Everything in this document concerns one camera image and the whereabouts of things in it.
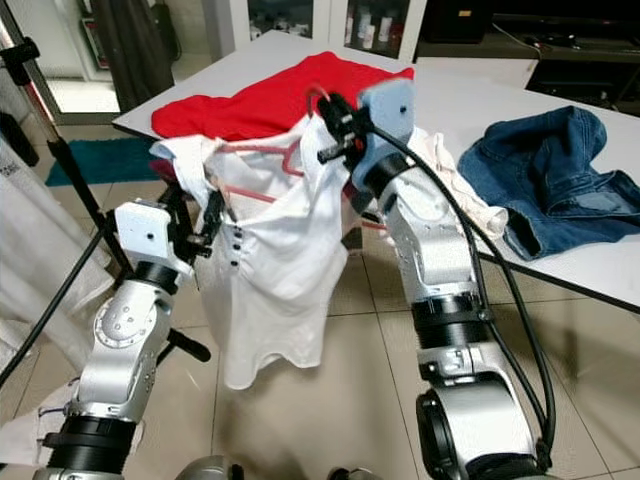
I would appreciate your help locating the teal floor mat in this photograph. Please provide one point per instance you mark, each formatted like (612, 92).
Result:
(100, 160)

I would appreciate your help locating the red shirt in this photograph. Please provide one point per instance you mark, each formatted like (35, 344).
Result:
(280, 100)

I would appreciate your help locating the grey left robot leg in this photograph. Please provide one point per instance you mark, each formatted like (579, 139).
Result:
(208, 470)

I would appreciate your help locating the white button shirt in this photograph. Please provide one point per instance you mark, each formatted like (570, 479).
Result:
(260, 280)

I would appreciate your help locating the grey curtain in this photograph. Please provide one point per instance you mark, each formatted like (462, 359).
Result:
(130, 55)

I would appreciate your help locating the black TV stand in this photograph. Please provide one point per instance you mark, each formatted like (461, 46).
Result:
(570, 80)

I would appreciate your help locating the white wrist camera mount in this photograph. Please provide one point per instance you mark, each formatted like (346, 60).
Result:
(142, 232)
(390, 105)

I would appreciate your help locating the grey right robot leg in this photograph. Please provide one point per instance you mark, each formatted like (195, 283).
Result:
(350, 475)

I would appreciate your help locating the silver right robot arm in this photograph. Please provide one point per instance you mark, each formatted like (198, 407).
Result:
(440, 260)

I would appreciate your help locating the black clothes rack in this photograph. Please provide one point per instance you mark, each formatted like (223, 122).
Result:
(60, 160)

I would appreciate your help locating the red plastic hanger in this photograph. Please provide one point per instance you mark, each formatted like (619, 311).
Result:
(290, 158)

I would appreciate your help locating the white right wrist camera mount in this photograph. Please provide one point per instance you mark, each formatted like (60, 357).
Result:
(390, 105)

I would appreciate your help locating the white folding table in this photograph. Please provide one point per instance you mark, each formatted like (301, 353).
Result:
(460, 90)

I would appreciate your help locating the white cloth with hanger drawing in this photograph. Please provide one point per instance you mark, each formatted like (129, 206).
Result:
(30, 440)

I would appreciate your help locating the blue denim jeans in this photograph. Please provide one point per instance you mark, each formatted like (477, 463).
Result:
(550, 170)

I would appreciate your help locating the white glass-door cabinet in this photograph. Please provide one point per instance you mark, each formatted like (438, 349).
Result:
(320, 25)

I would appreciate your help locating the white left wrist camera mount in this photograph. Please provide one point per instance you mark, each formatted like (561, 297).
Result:
(142, 232)

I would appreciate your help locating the white printed hanging shirt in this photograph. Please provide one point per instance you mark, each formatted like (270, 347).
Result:
(40, 270)

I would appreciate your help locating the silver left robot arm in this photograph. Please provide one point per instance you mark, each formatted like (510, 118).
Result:
(125, 340)

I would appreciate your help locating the grey robot leg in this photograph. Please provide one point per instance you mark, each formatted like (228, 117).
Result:
(350, 475)
(208, 470)

